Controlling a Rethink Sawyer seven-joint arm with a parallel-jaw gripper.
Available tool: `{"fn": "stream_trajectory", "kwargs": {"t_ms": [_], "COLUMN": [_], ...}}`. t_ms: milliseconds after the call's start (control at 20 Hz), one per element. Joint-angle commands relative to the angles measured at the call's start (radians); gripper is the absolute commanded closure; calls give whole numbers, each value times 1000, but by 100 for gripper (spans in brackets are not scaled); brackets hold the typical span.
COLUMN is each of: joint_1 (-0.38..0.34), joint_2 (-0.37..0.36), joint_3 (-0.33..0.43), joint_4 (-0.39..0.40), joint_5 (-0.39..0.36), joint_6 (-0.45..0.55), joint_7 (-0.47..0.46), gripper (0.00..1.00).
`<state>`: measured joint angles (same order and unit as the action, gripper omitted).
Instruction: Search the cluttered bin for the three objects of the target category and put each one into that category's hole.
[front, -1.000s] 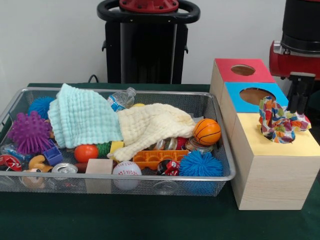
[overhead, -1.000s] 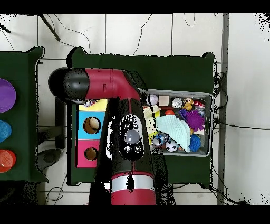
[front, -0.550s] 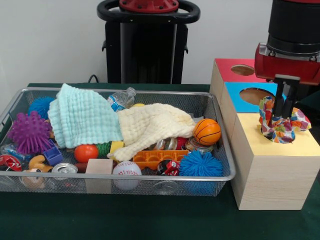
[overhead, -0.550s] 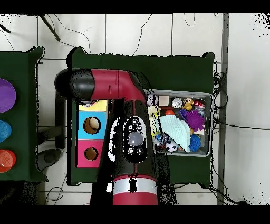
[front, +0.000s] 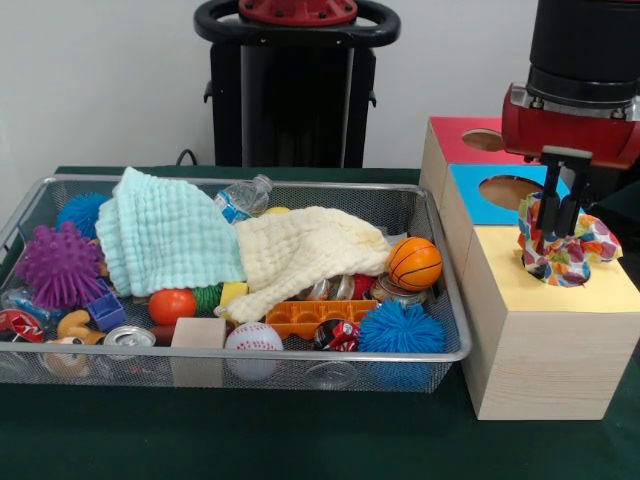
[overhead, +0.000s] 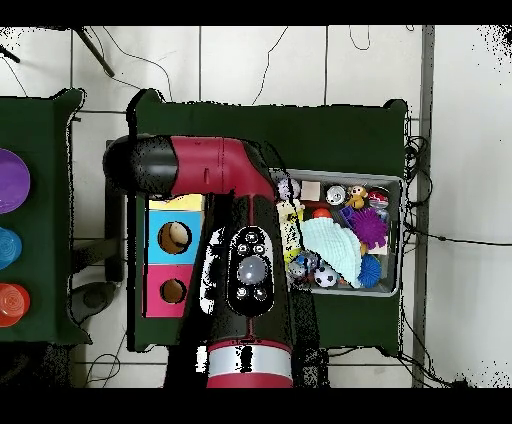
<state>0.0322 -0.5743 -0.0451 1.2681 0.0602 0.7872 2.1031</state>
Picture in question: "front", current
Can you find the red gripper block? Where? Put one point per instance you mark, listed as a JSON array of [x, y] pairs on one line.
[[550, 132]]

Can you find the polka-dot paper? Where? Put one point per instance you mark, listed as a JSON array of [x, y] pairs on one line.
[[565, 260]]

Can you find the wooden three-hole sorting box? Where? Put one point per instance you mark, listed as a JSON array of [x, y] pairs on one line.
[[540, 360]]

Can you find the silver mesh bin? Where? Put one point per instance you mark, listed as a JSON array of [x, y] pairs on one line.
[[125, 377]]

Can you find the orange toy basketball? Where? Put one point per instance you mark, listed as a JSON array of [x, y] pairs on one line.
[[415, 262]]

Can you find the blue fuzzy ball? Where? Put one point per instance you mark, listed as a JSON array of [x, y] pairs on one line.
[[402, 327], [80, 212]]

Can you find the cream cloth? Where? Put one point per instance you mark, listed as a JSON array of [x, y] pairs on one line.
[[300, 250]]

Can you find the white toy baseball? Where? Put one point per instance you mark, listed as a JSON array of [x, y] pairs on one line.
[[254, 337]]

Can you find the dark green tablecloth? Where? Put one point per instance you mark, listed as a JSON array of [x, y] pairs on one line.
[[300, 440]]

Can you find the plain wooden block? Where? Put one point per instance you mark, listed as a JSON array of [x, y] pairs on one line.
[[197, 334]]

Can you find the orange-red ball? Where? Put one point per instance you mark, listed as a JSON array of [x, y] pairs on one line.
[[172, 306]]

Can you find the mint green cloth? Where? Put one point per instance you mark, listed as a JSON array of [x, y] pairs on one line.
[[160, 235]]

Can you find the purple spiky ball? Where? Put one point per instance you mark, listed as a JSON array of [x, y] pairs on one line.
[[60, 265]]

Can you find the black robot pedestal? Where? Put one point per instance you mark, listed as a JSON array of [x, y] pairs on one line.
[[300, 100]]

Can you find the red robot base mount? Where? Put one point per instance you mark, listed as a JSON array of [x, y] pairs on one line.
[[300, 12]]

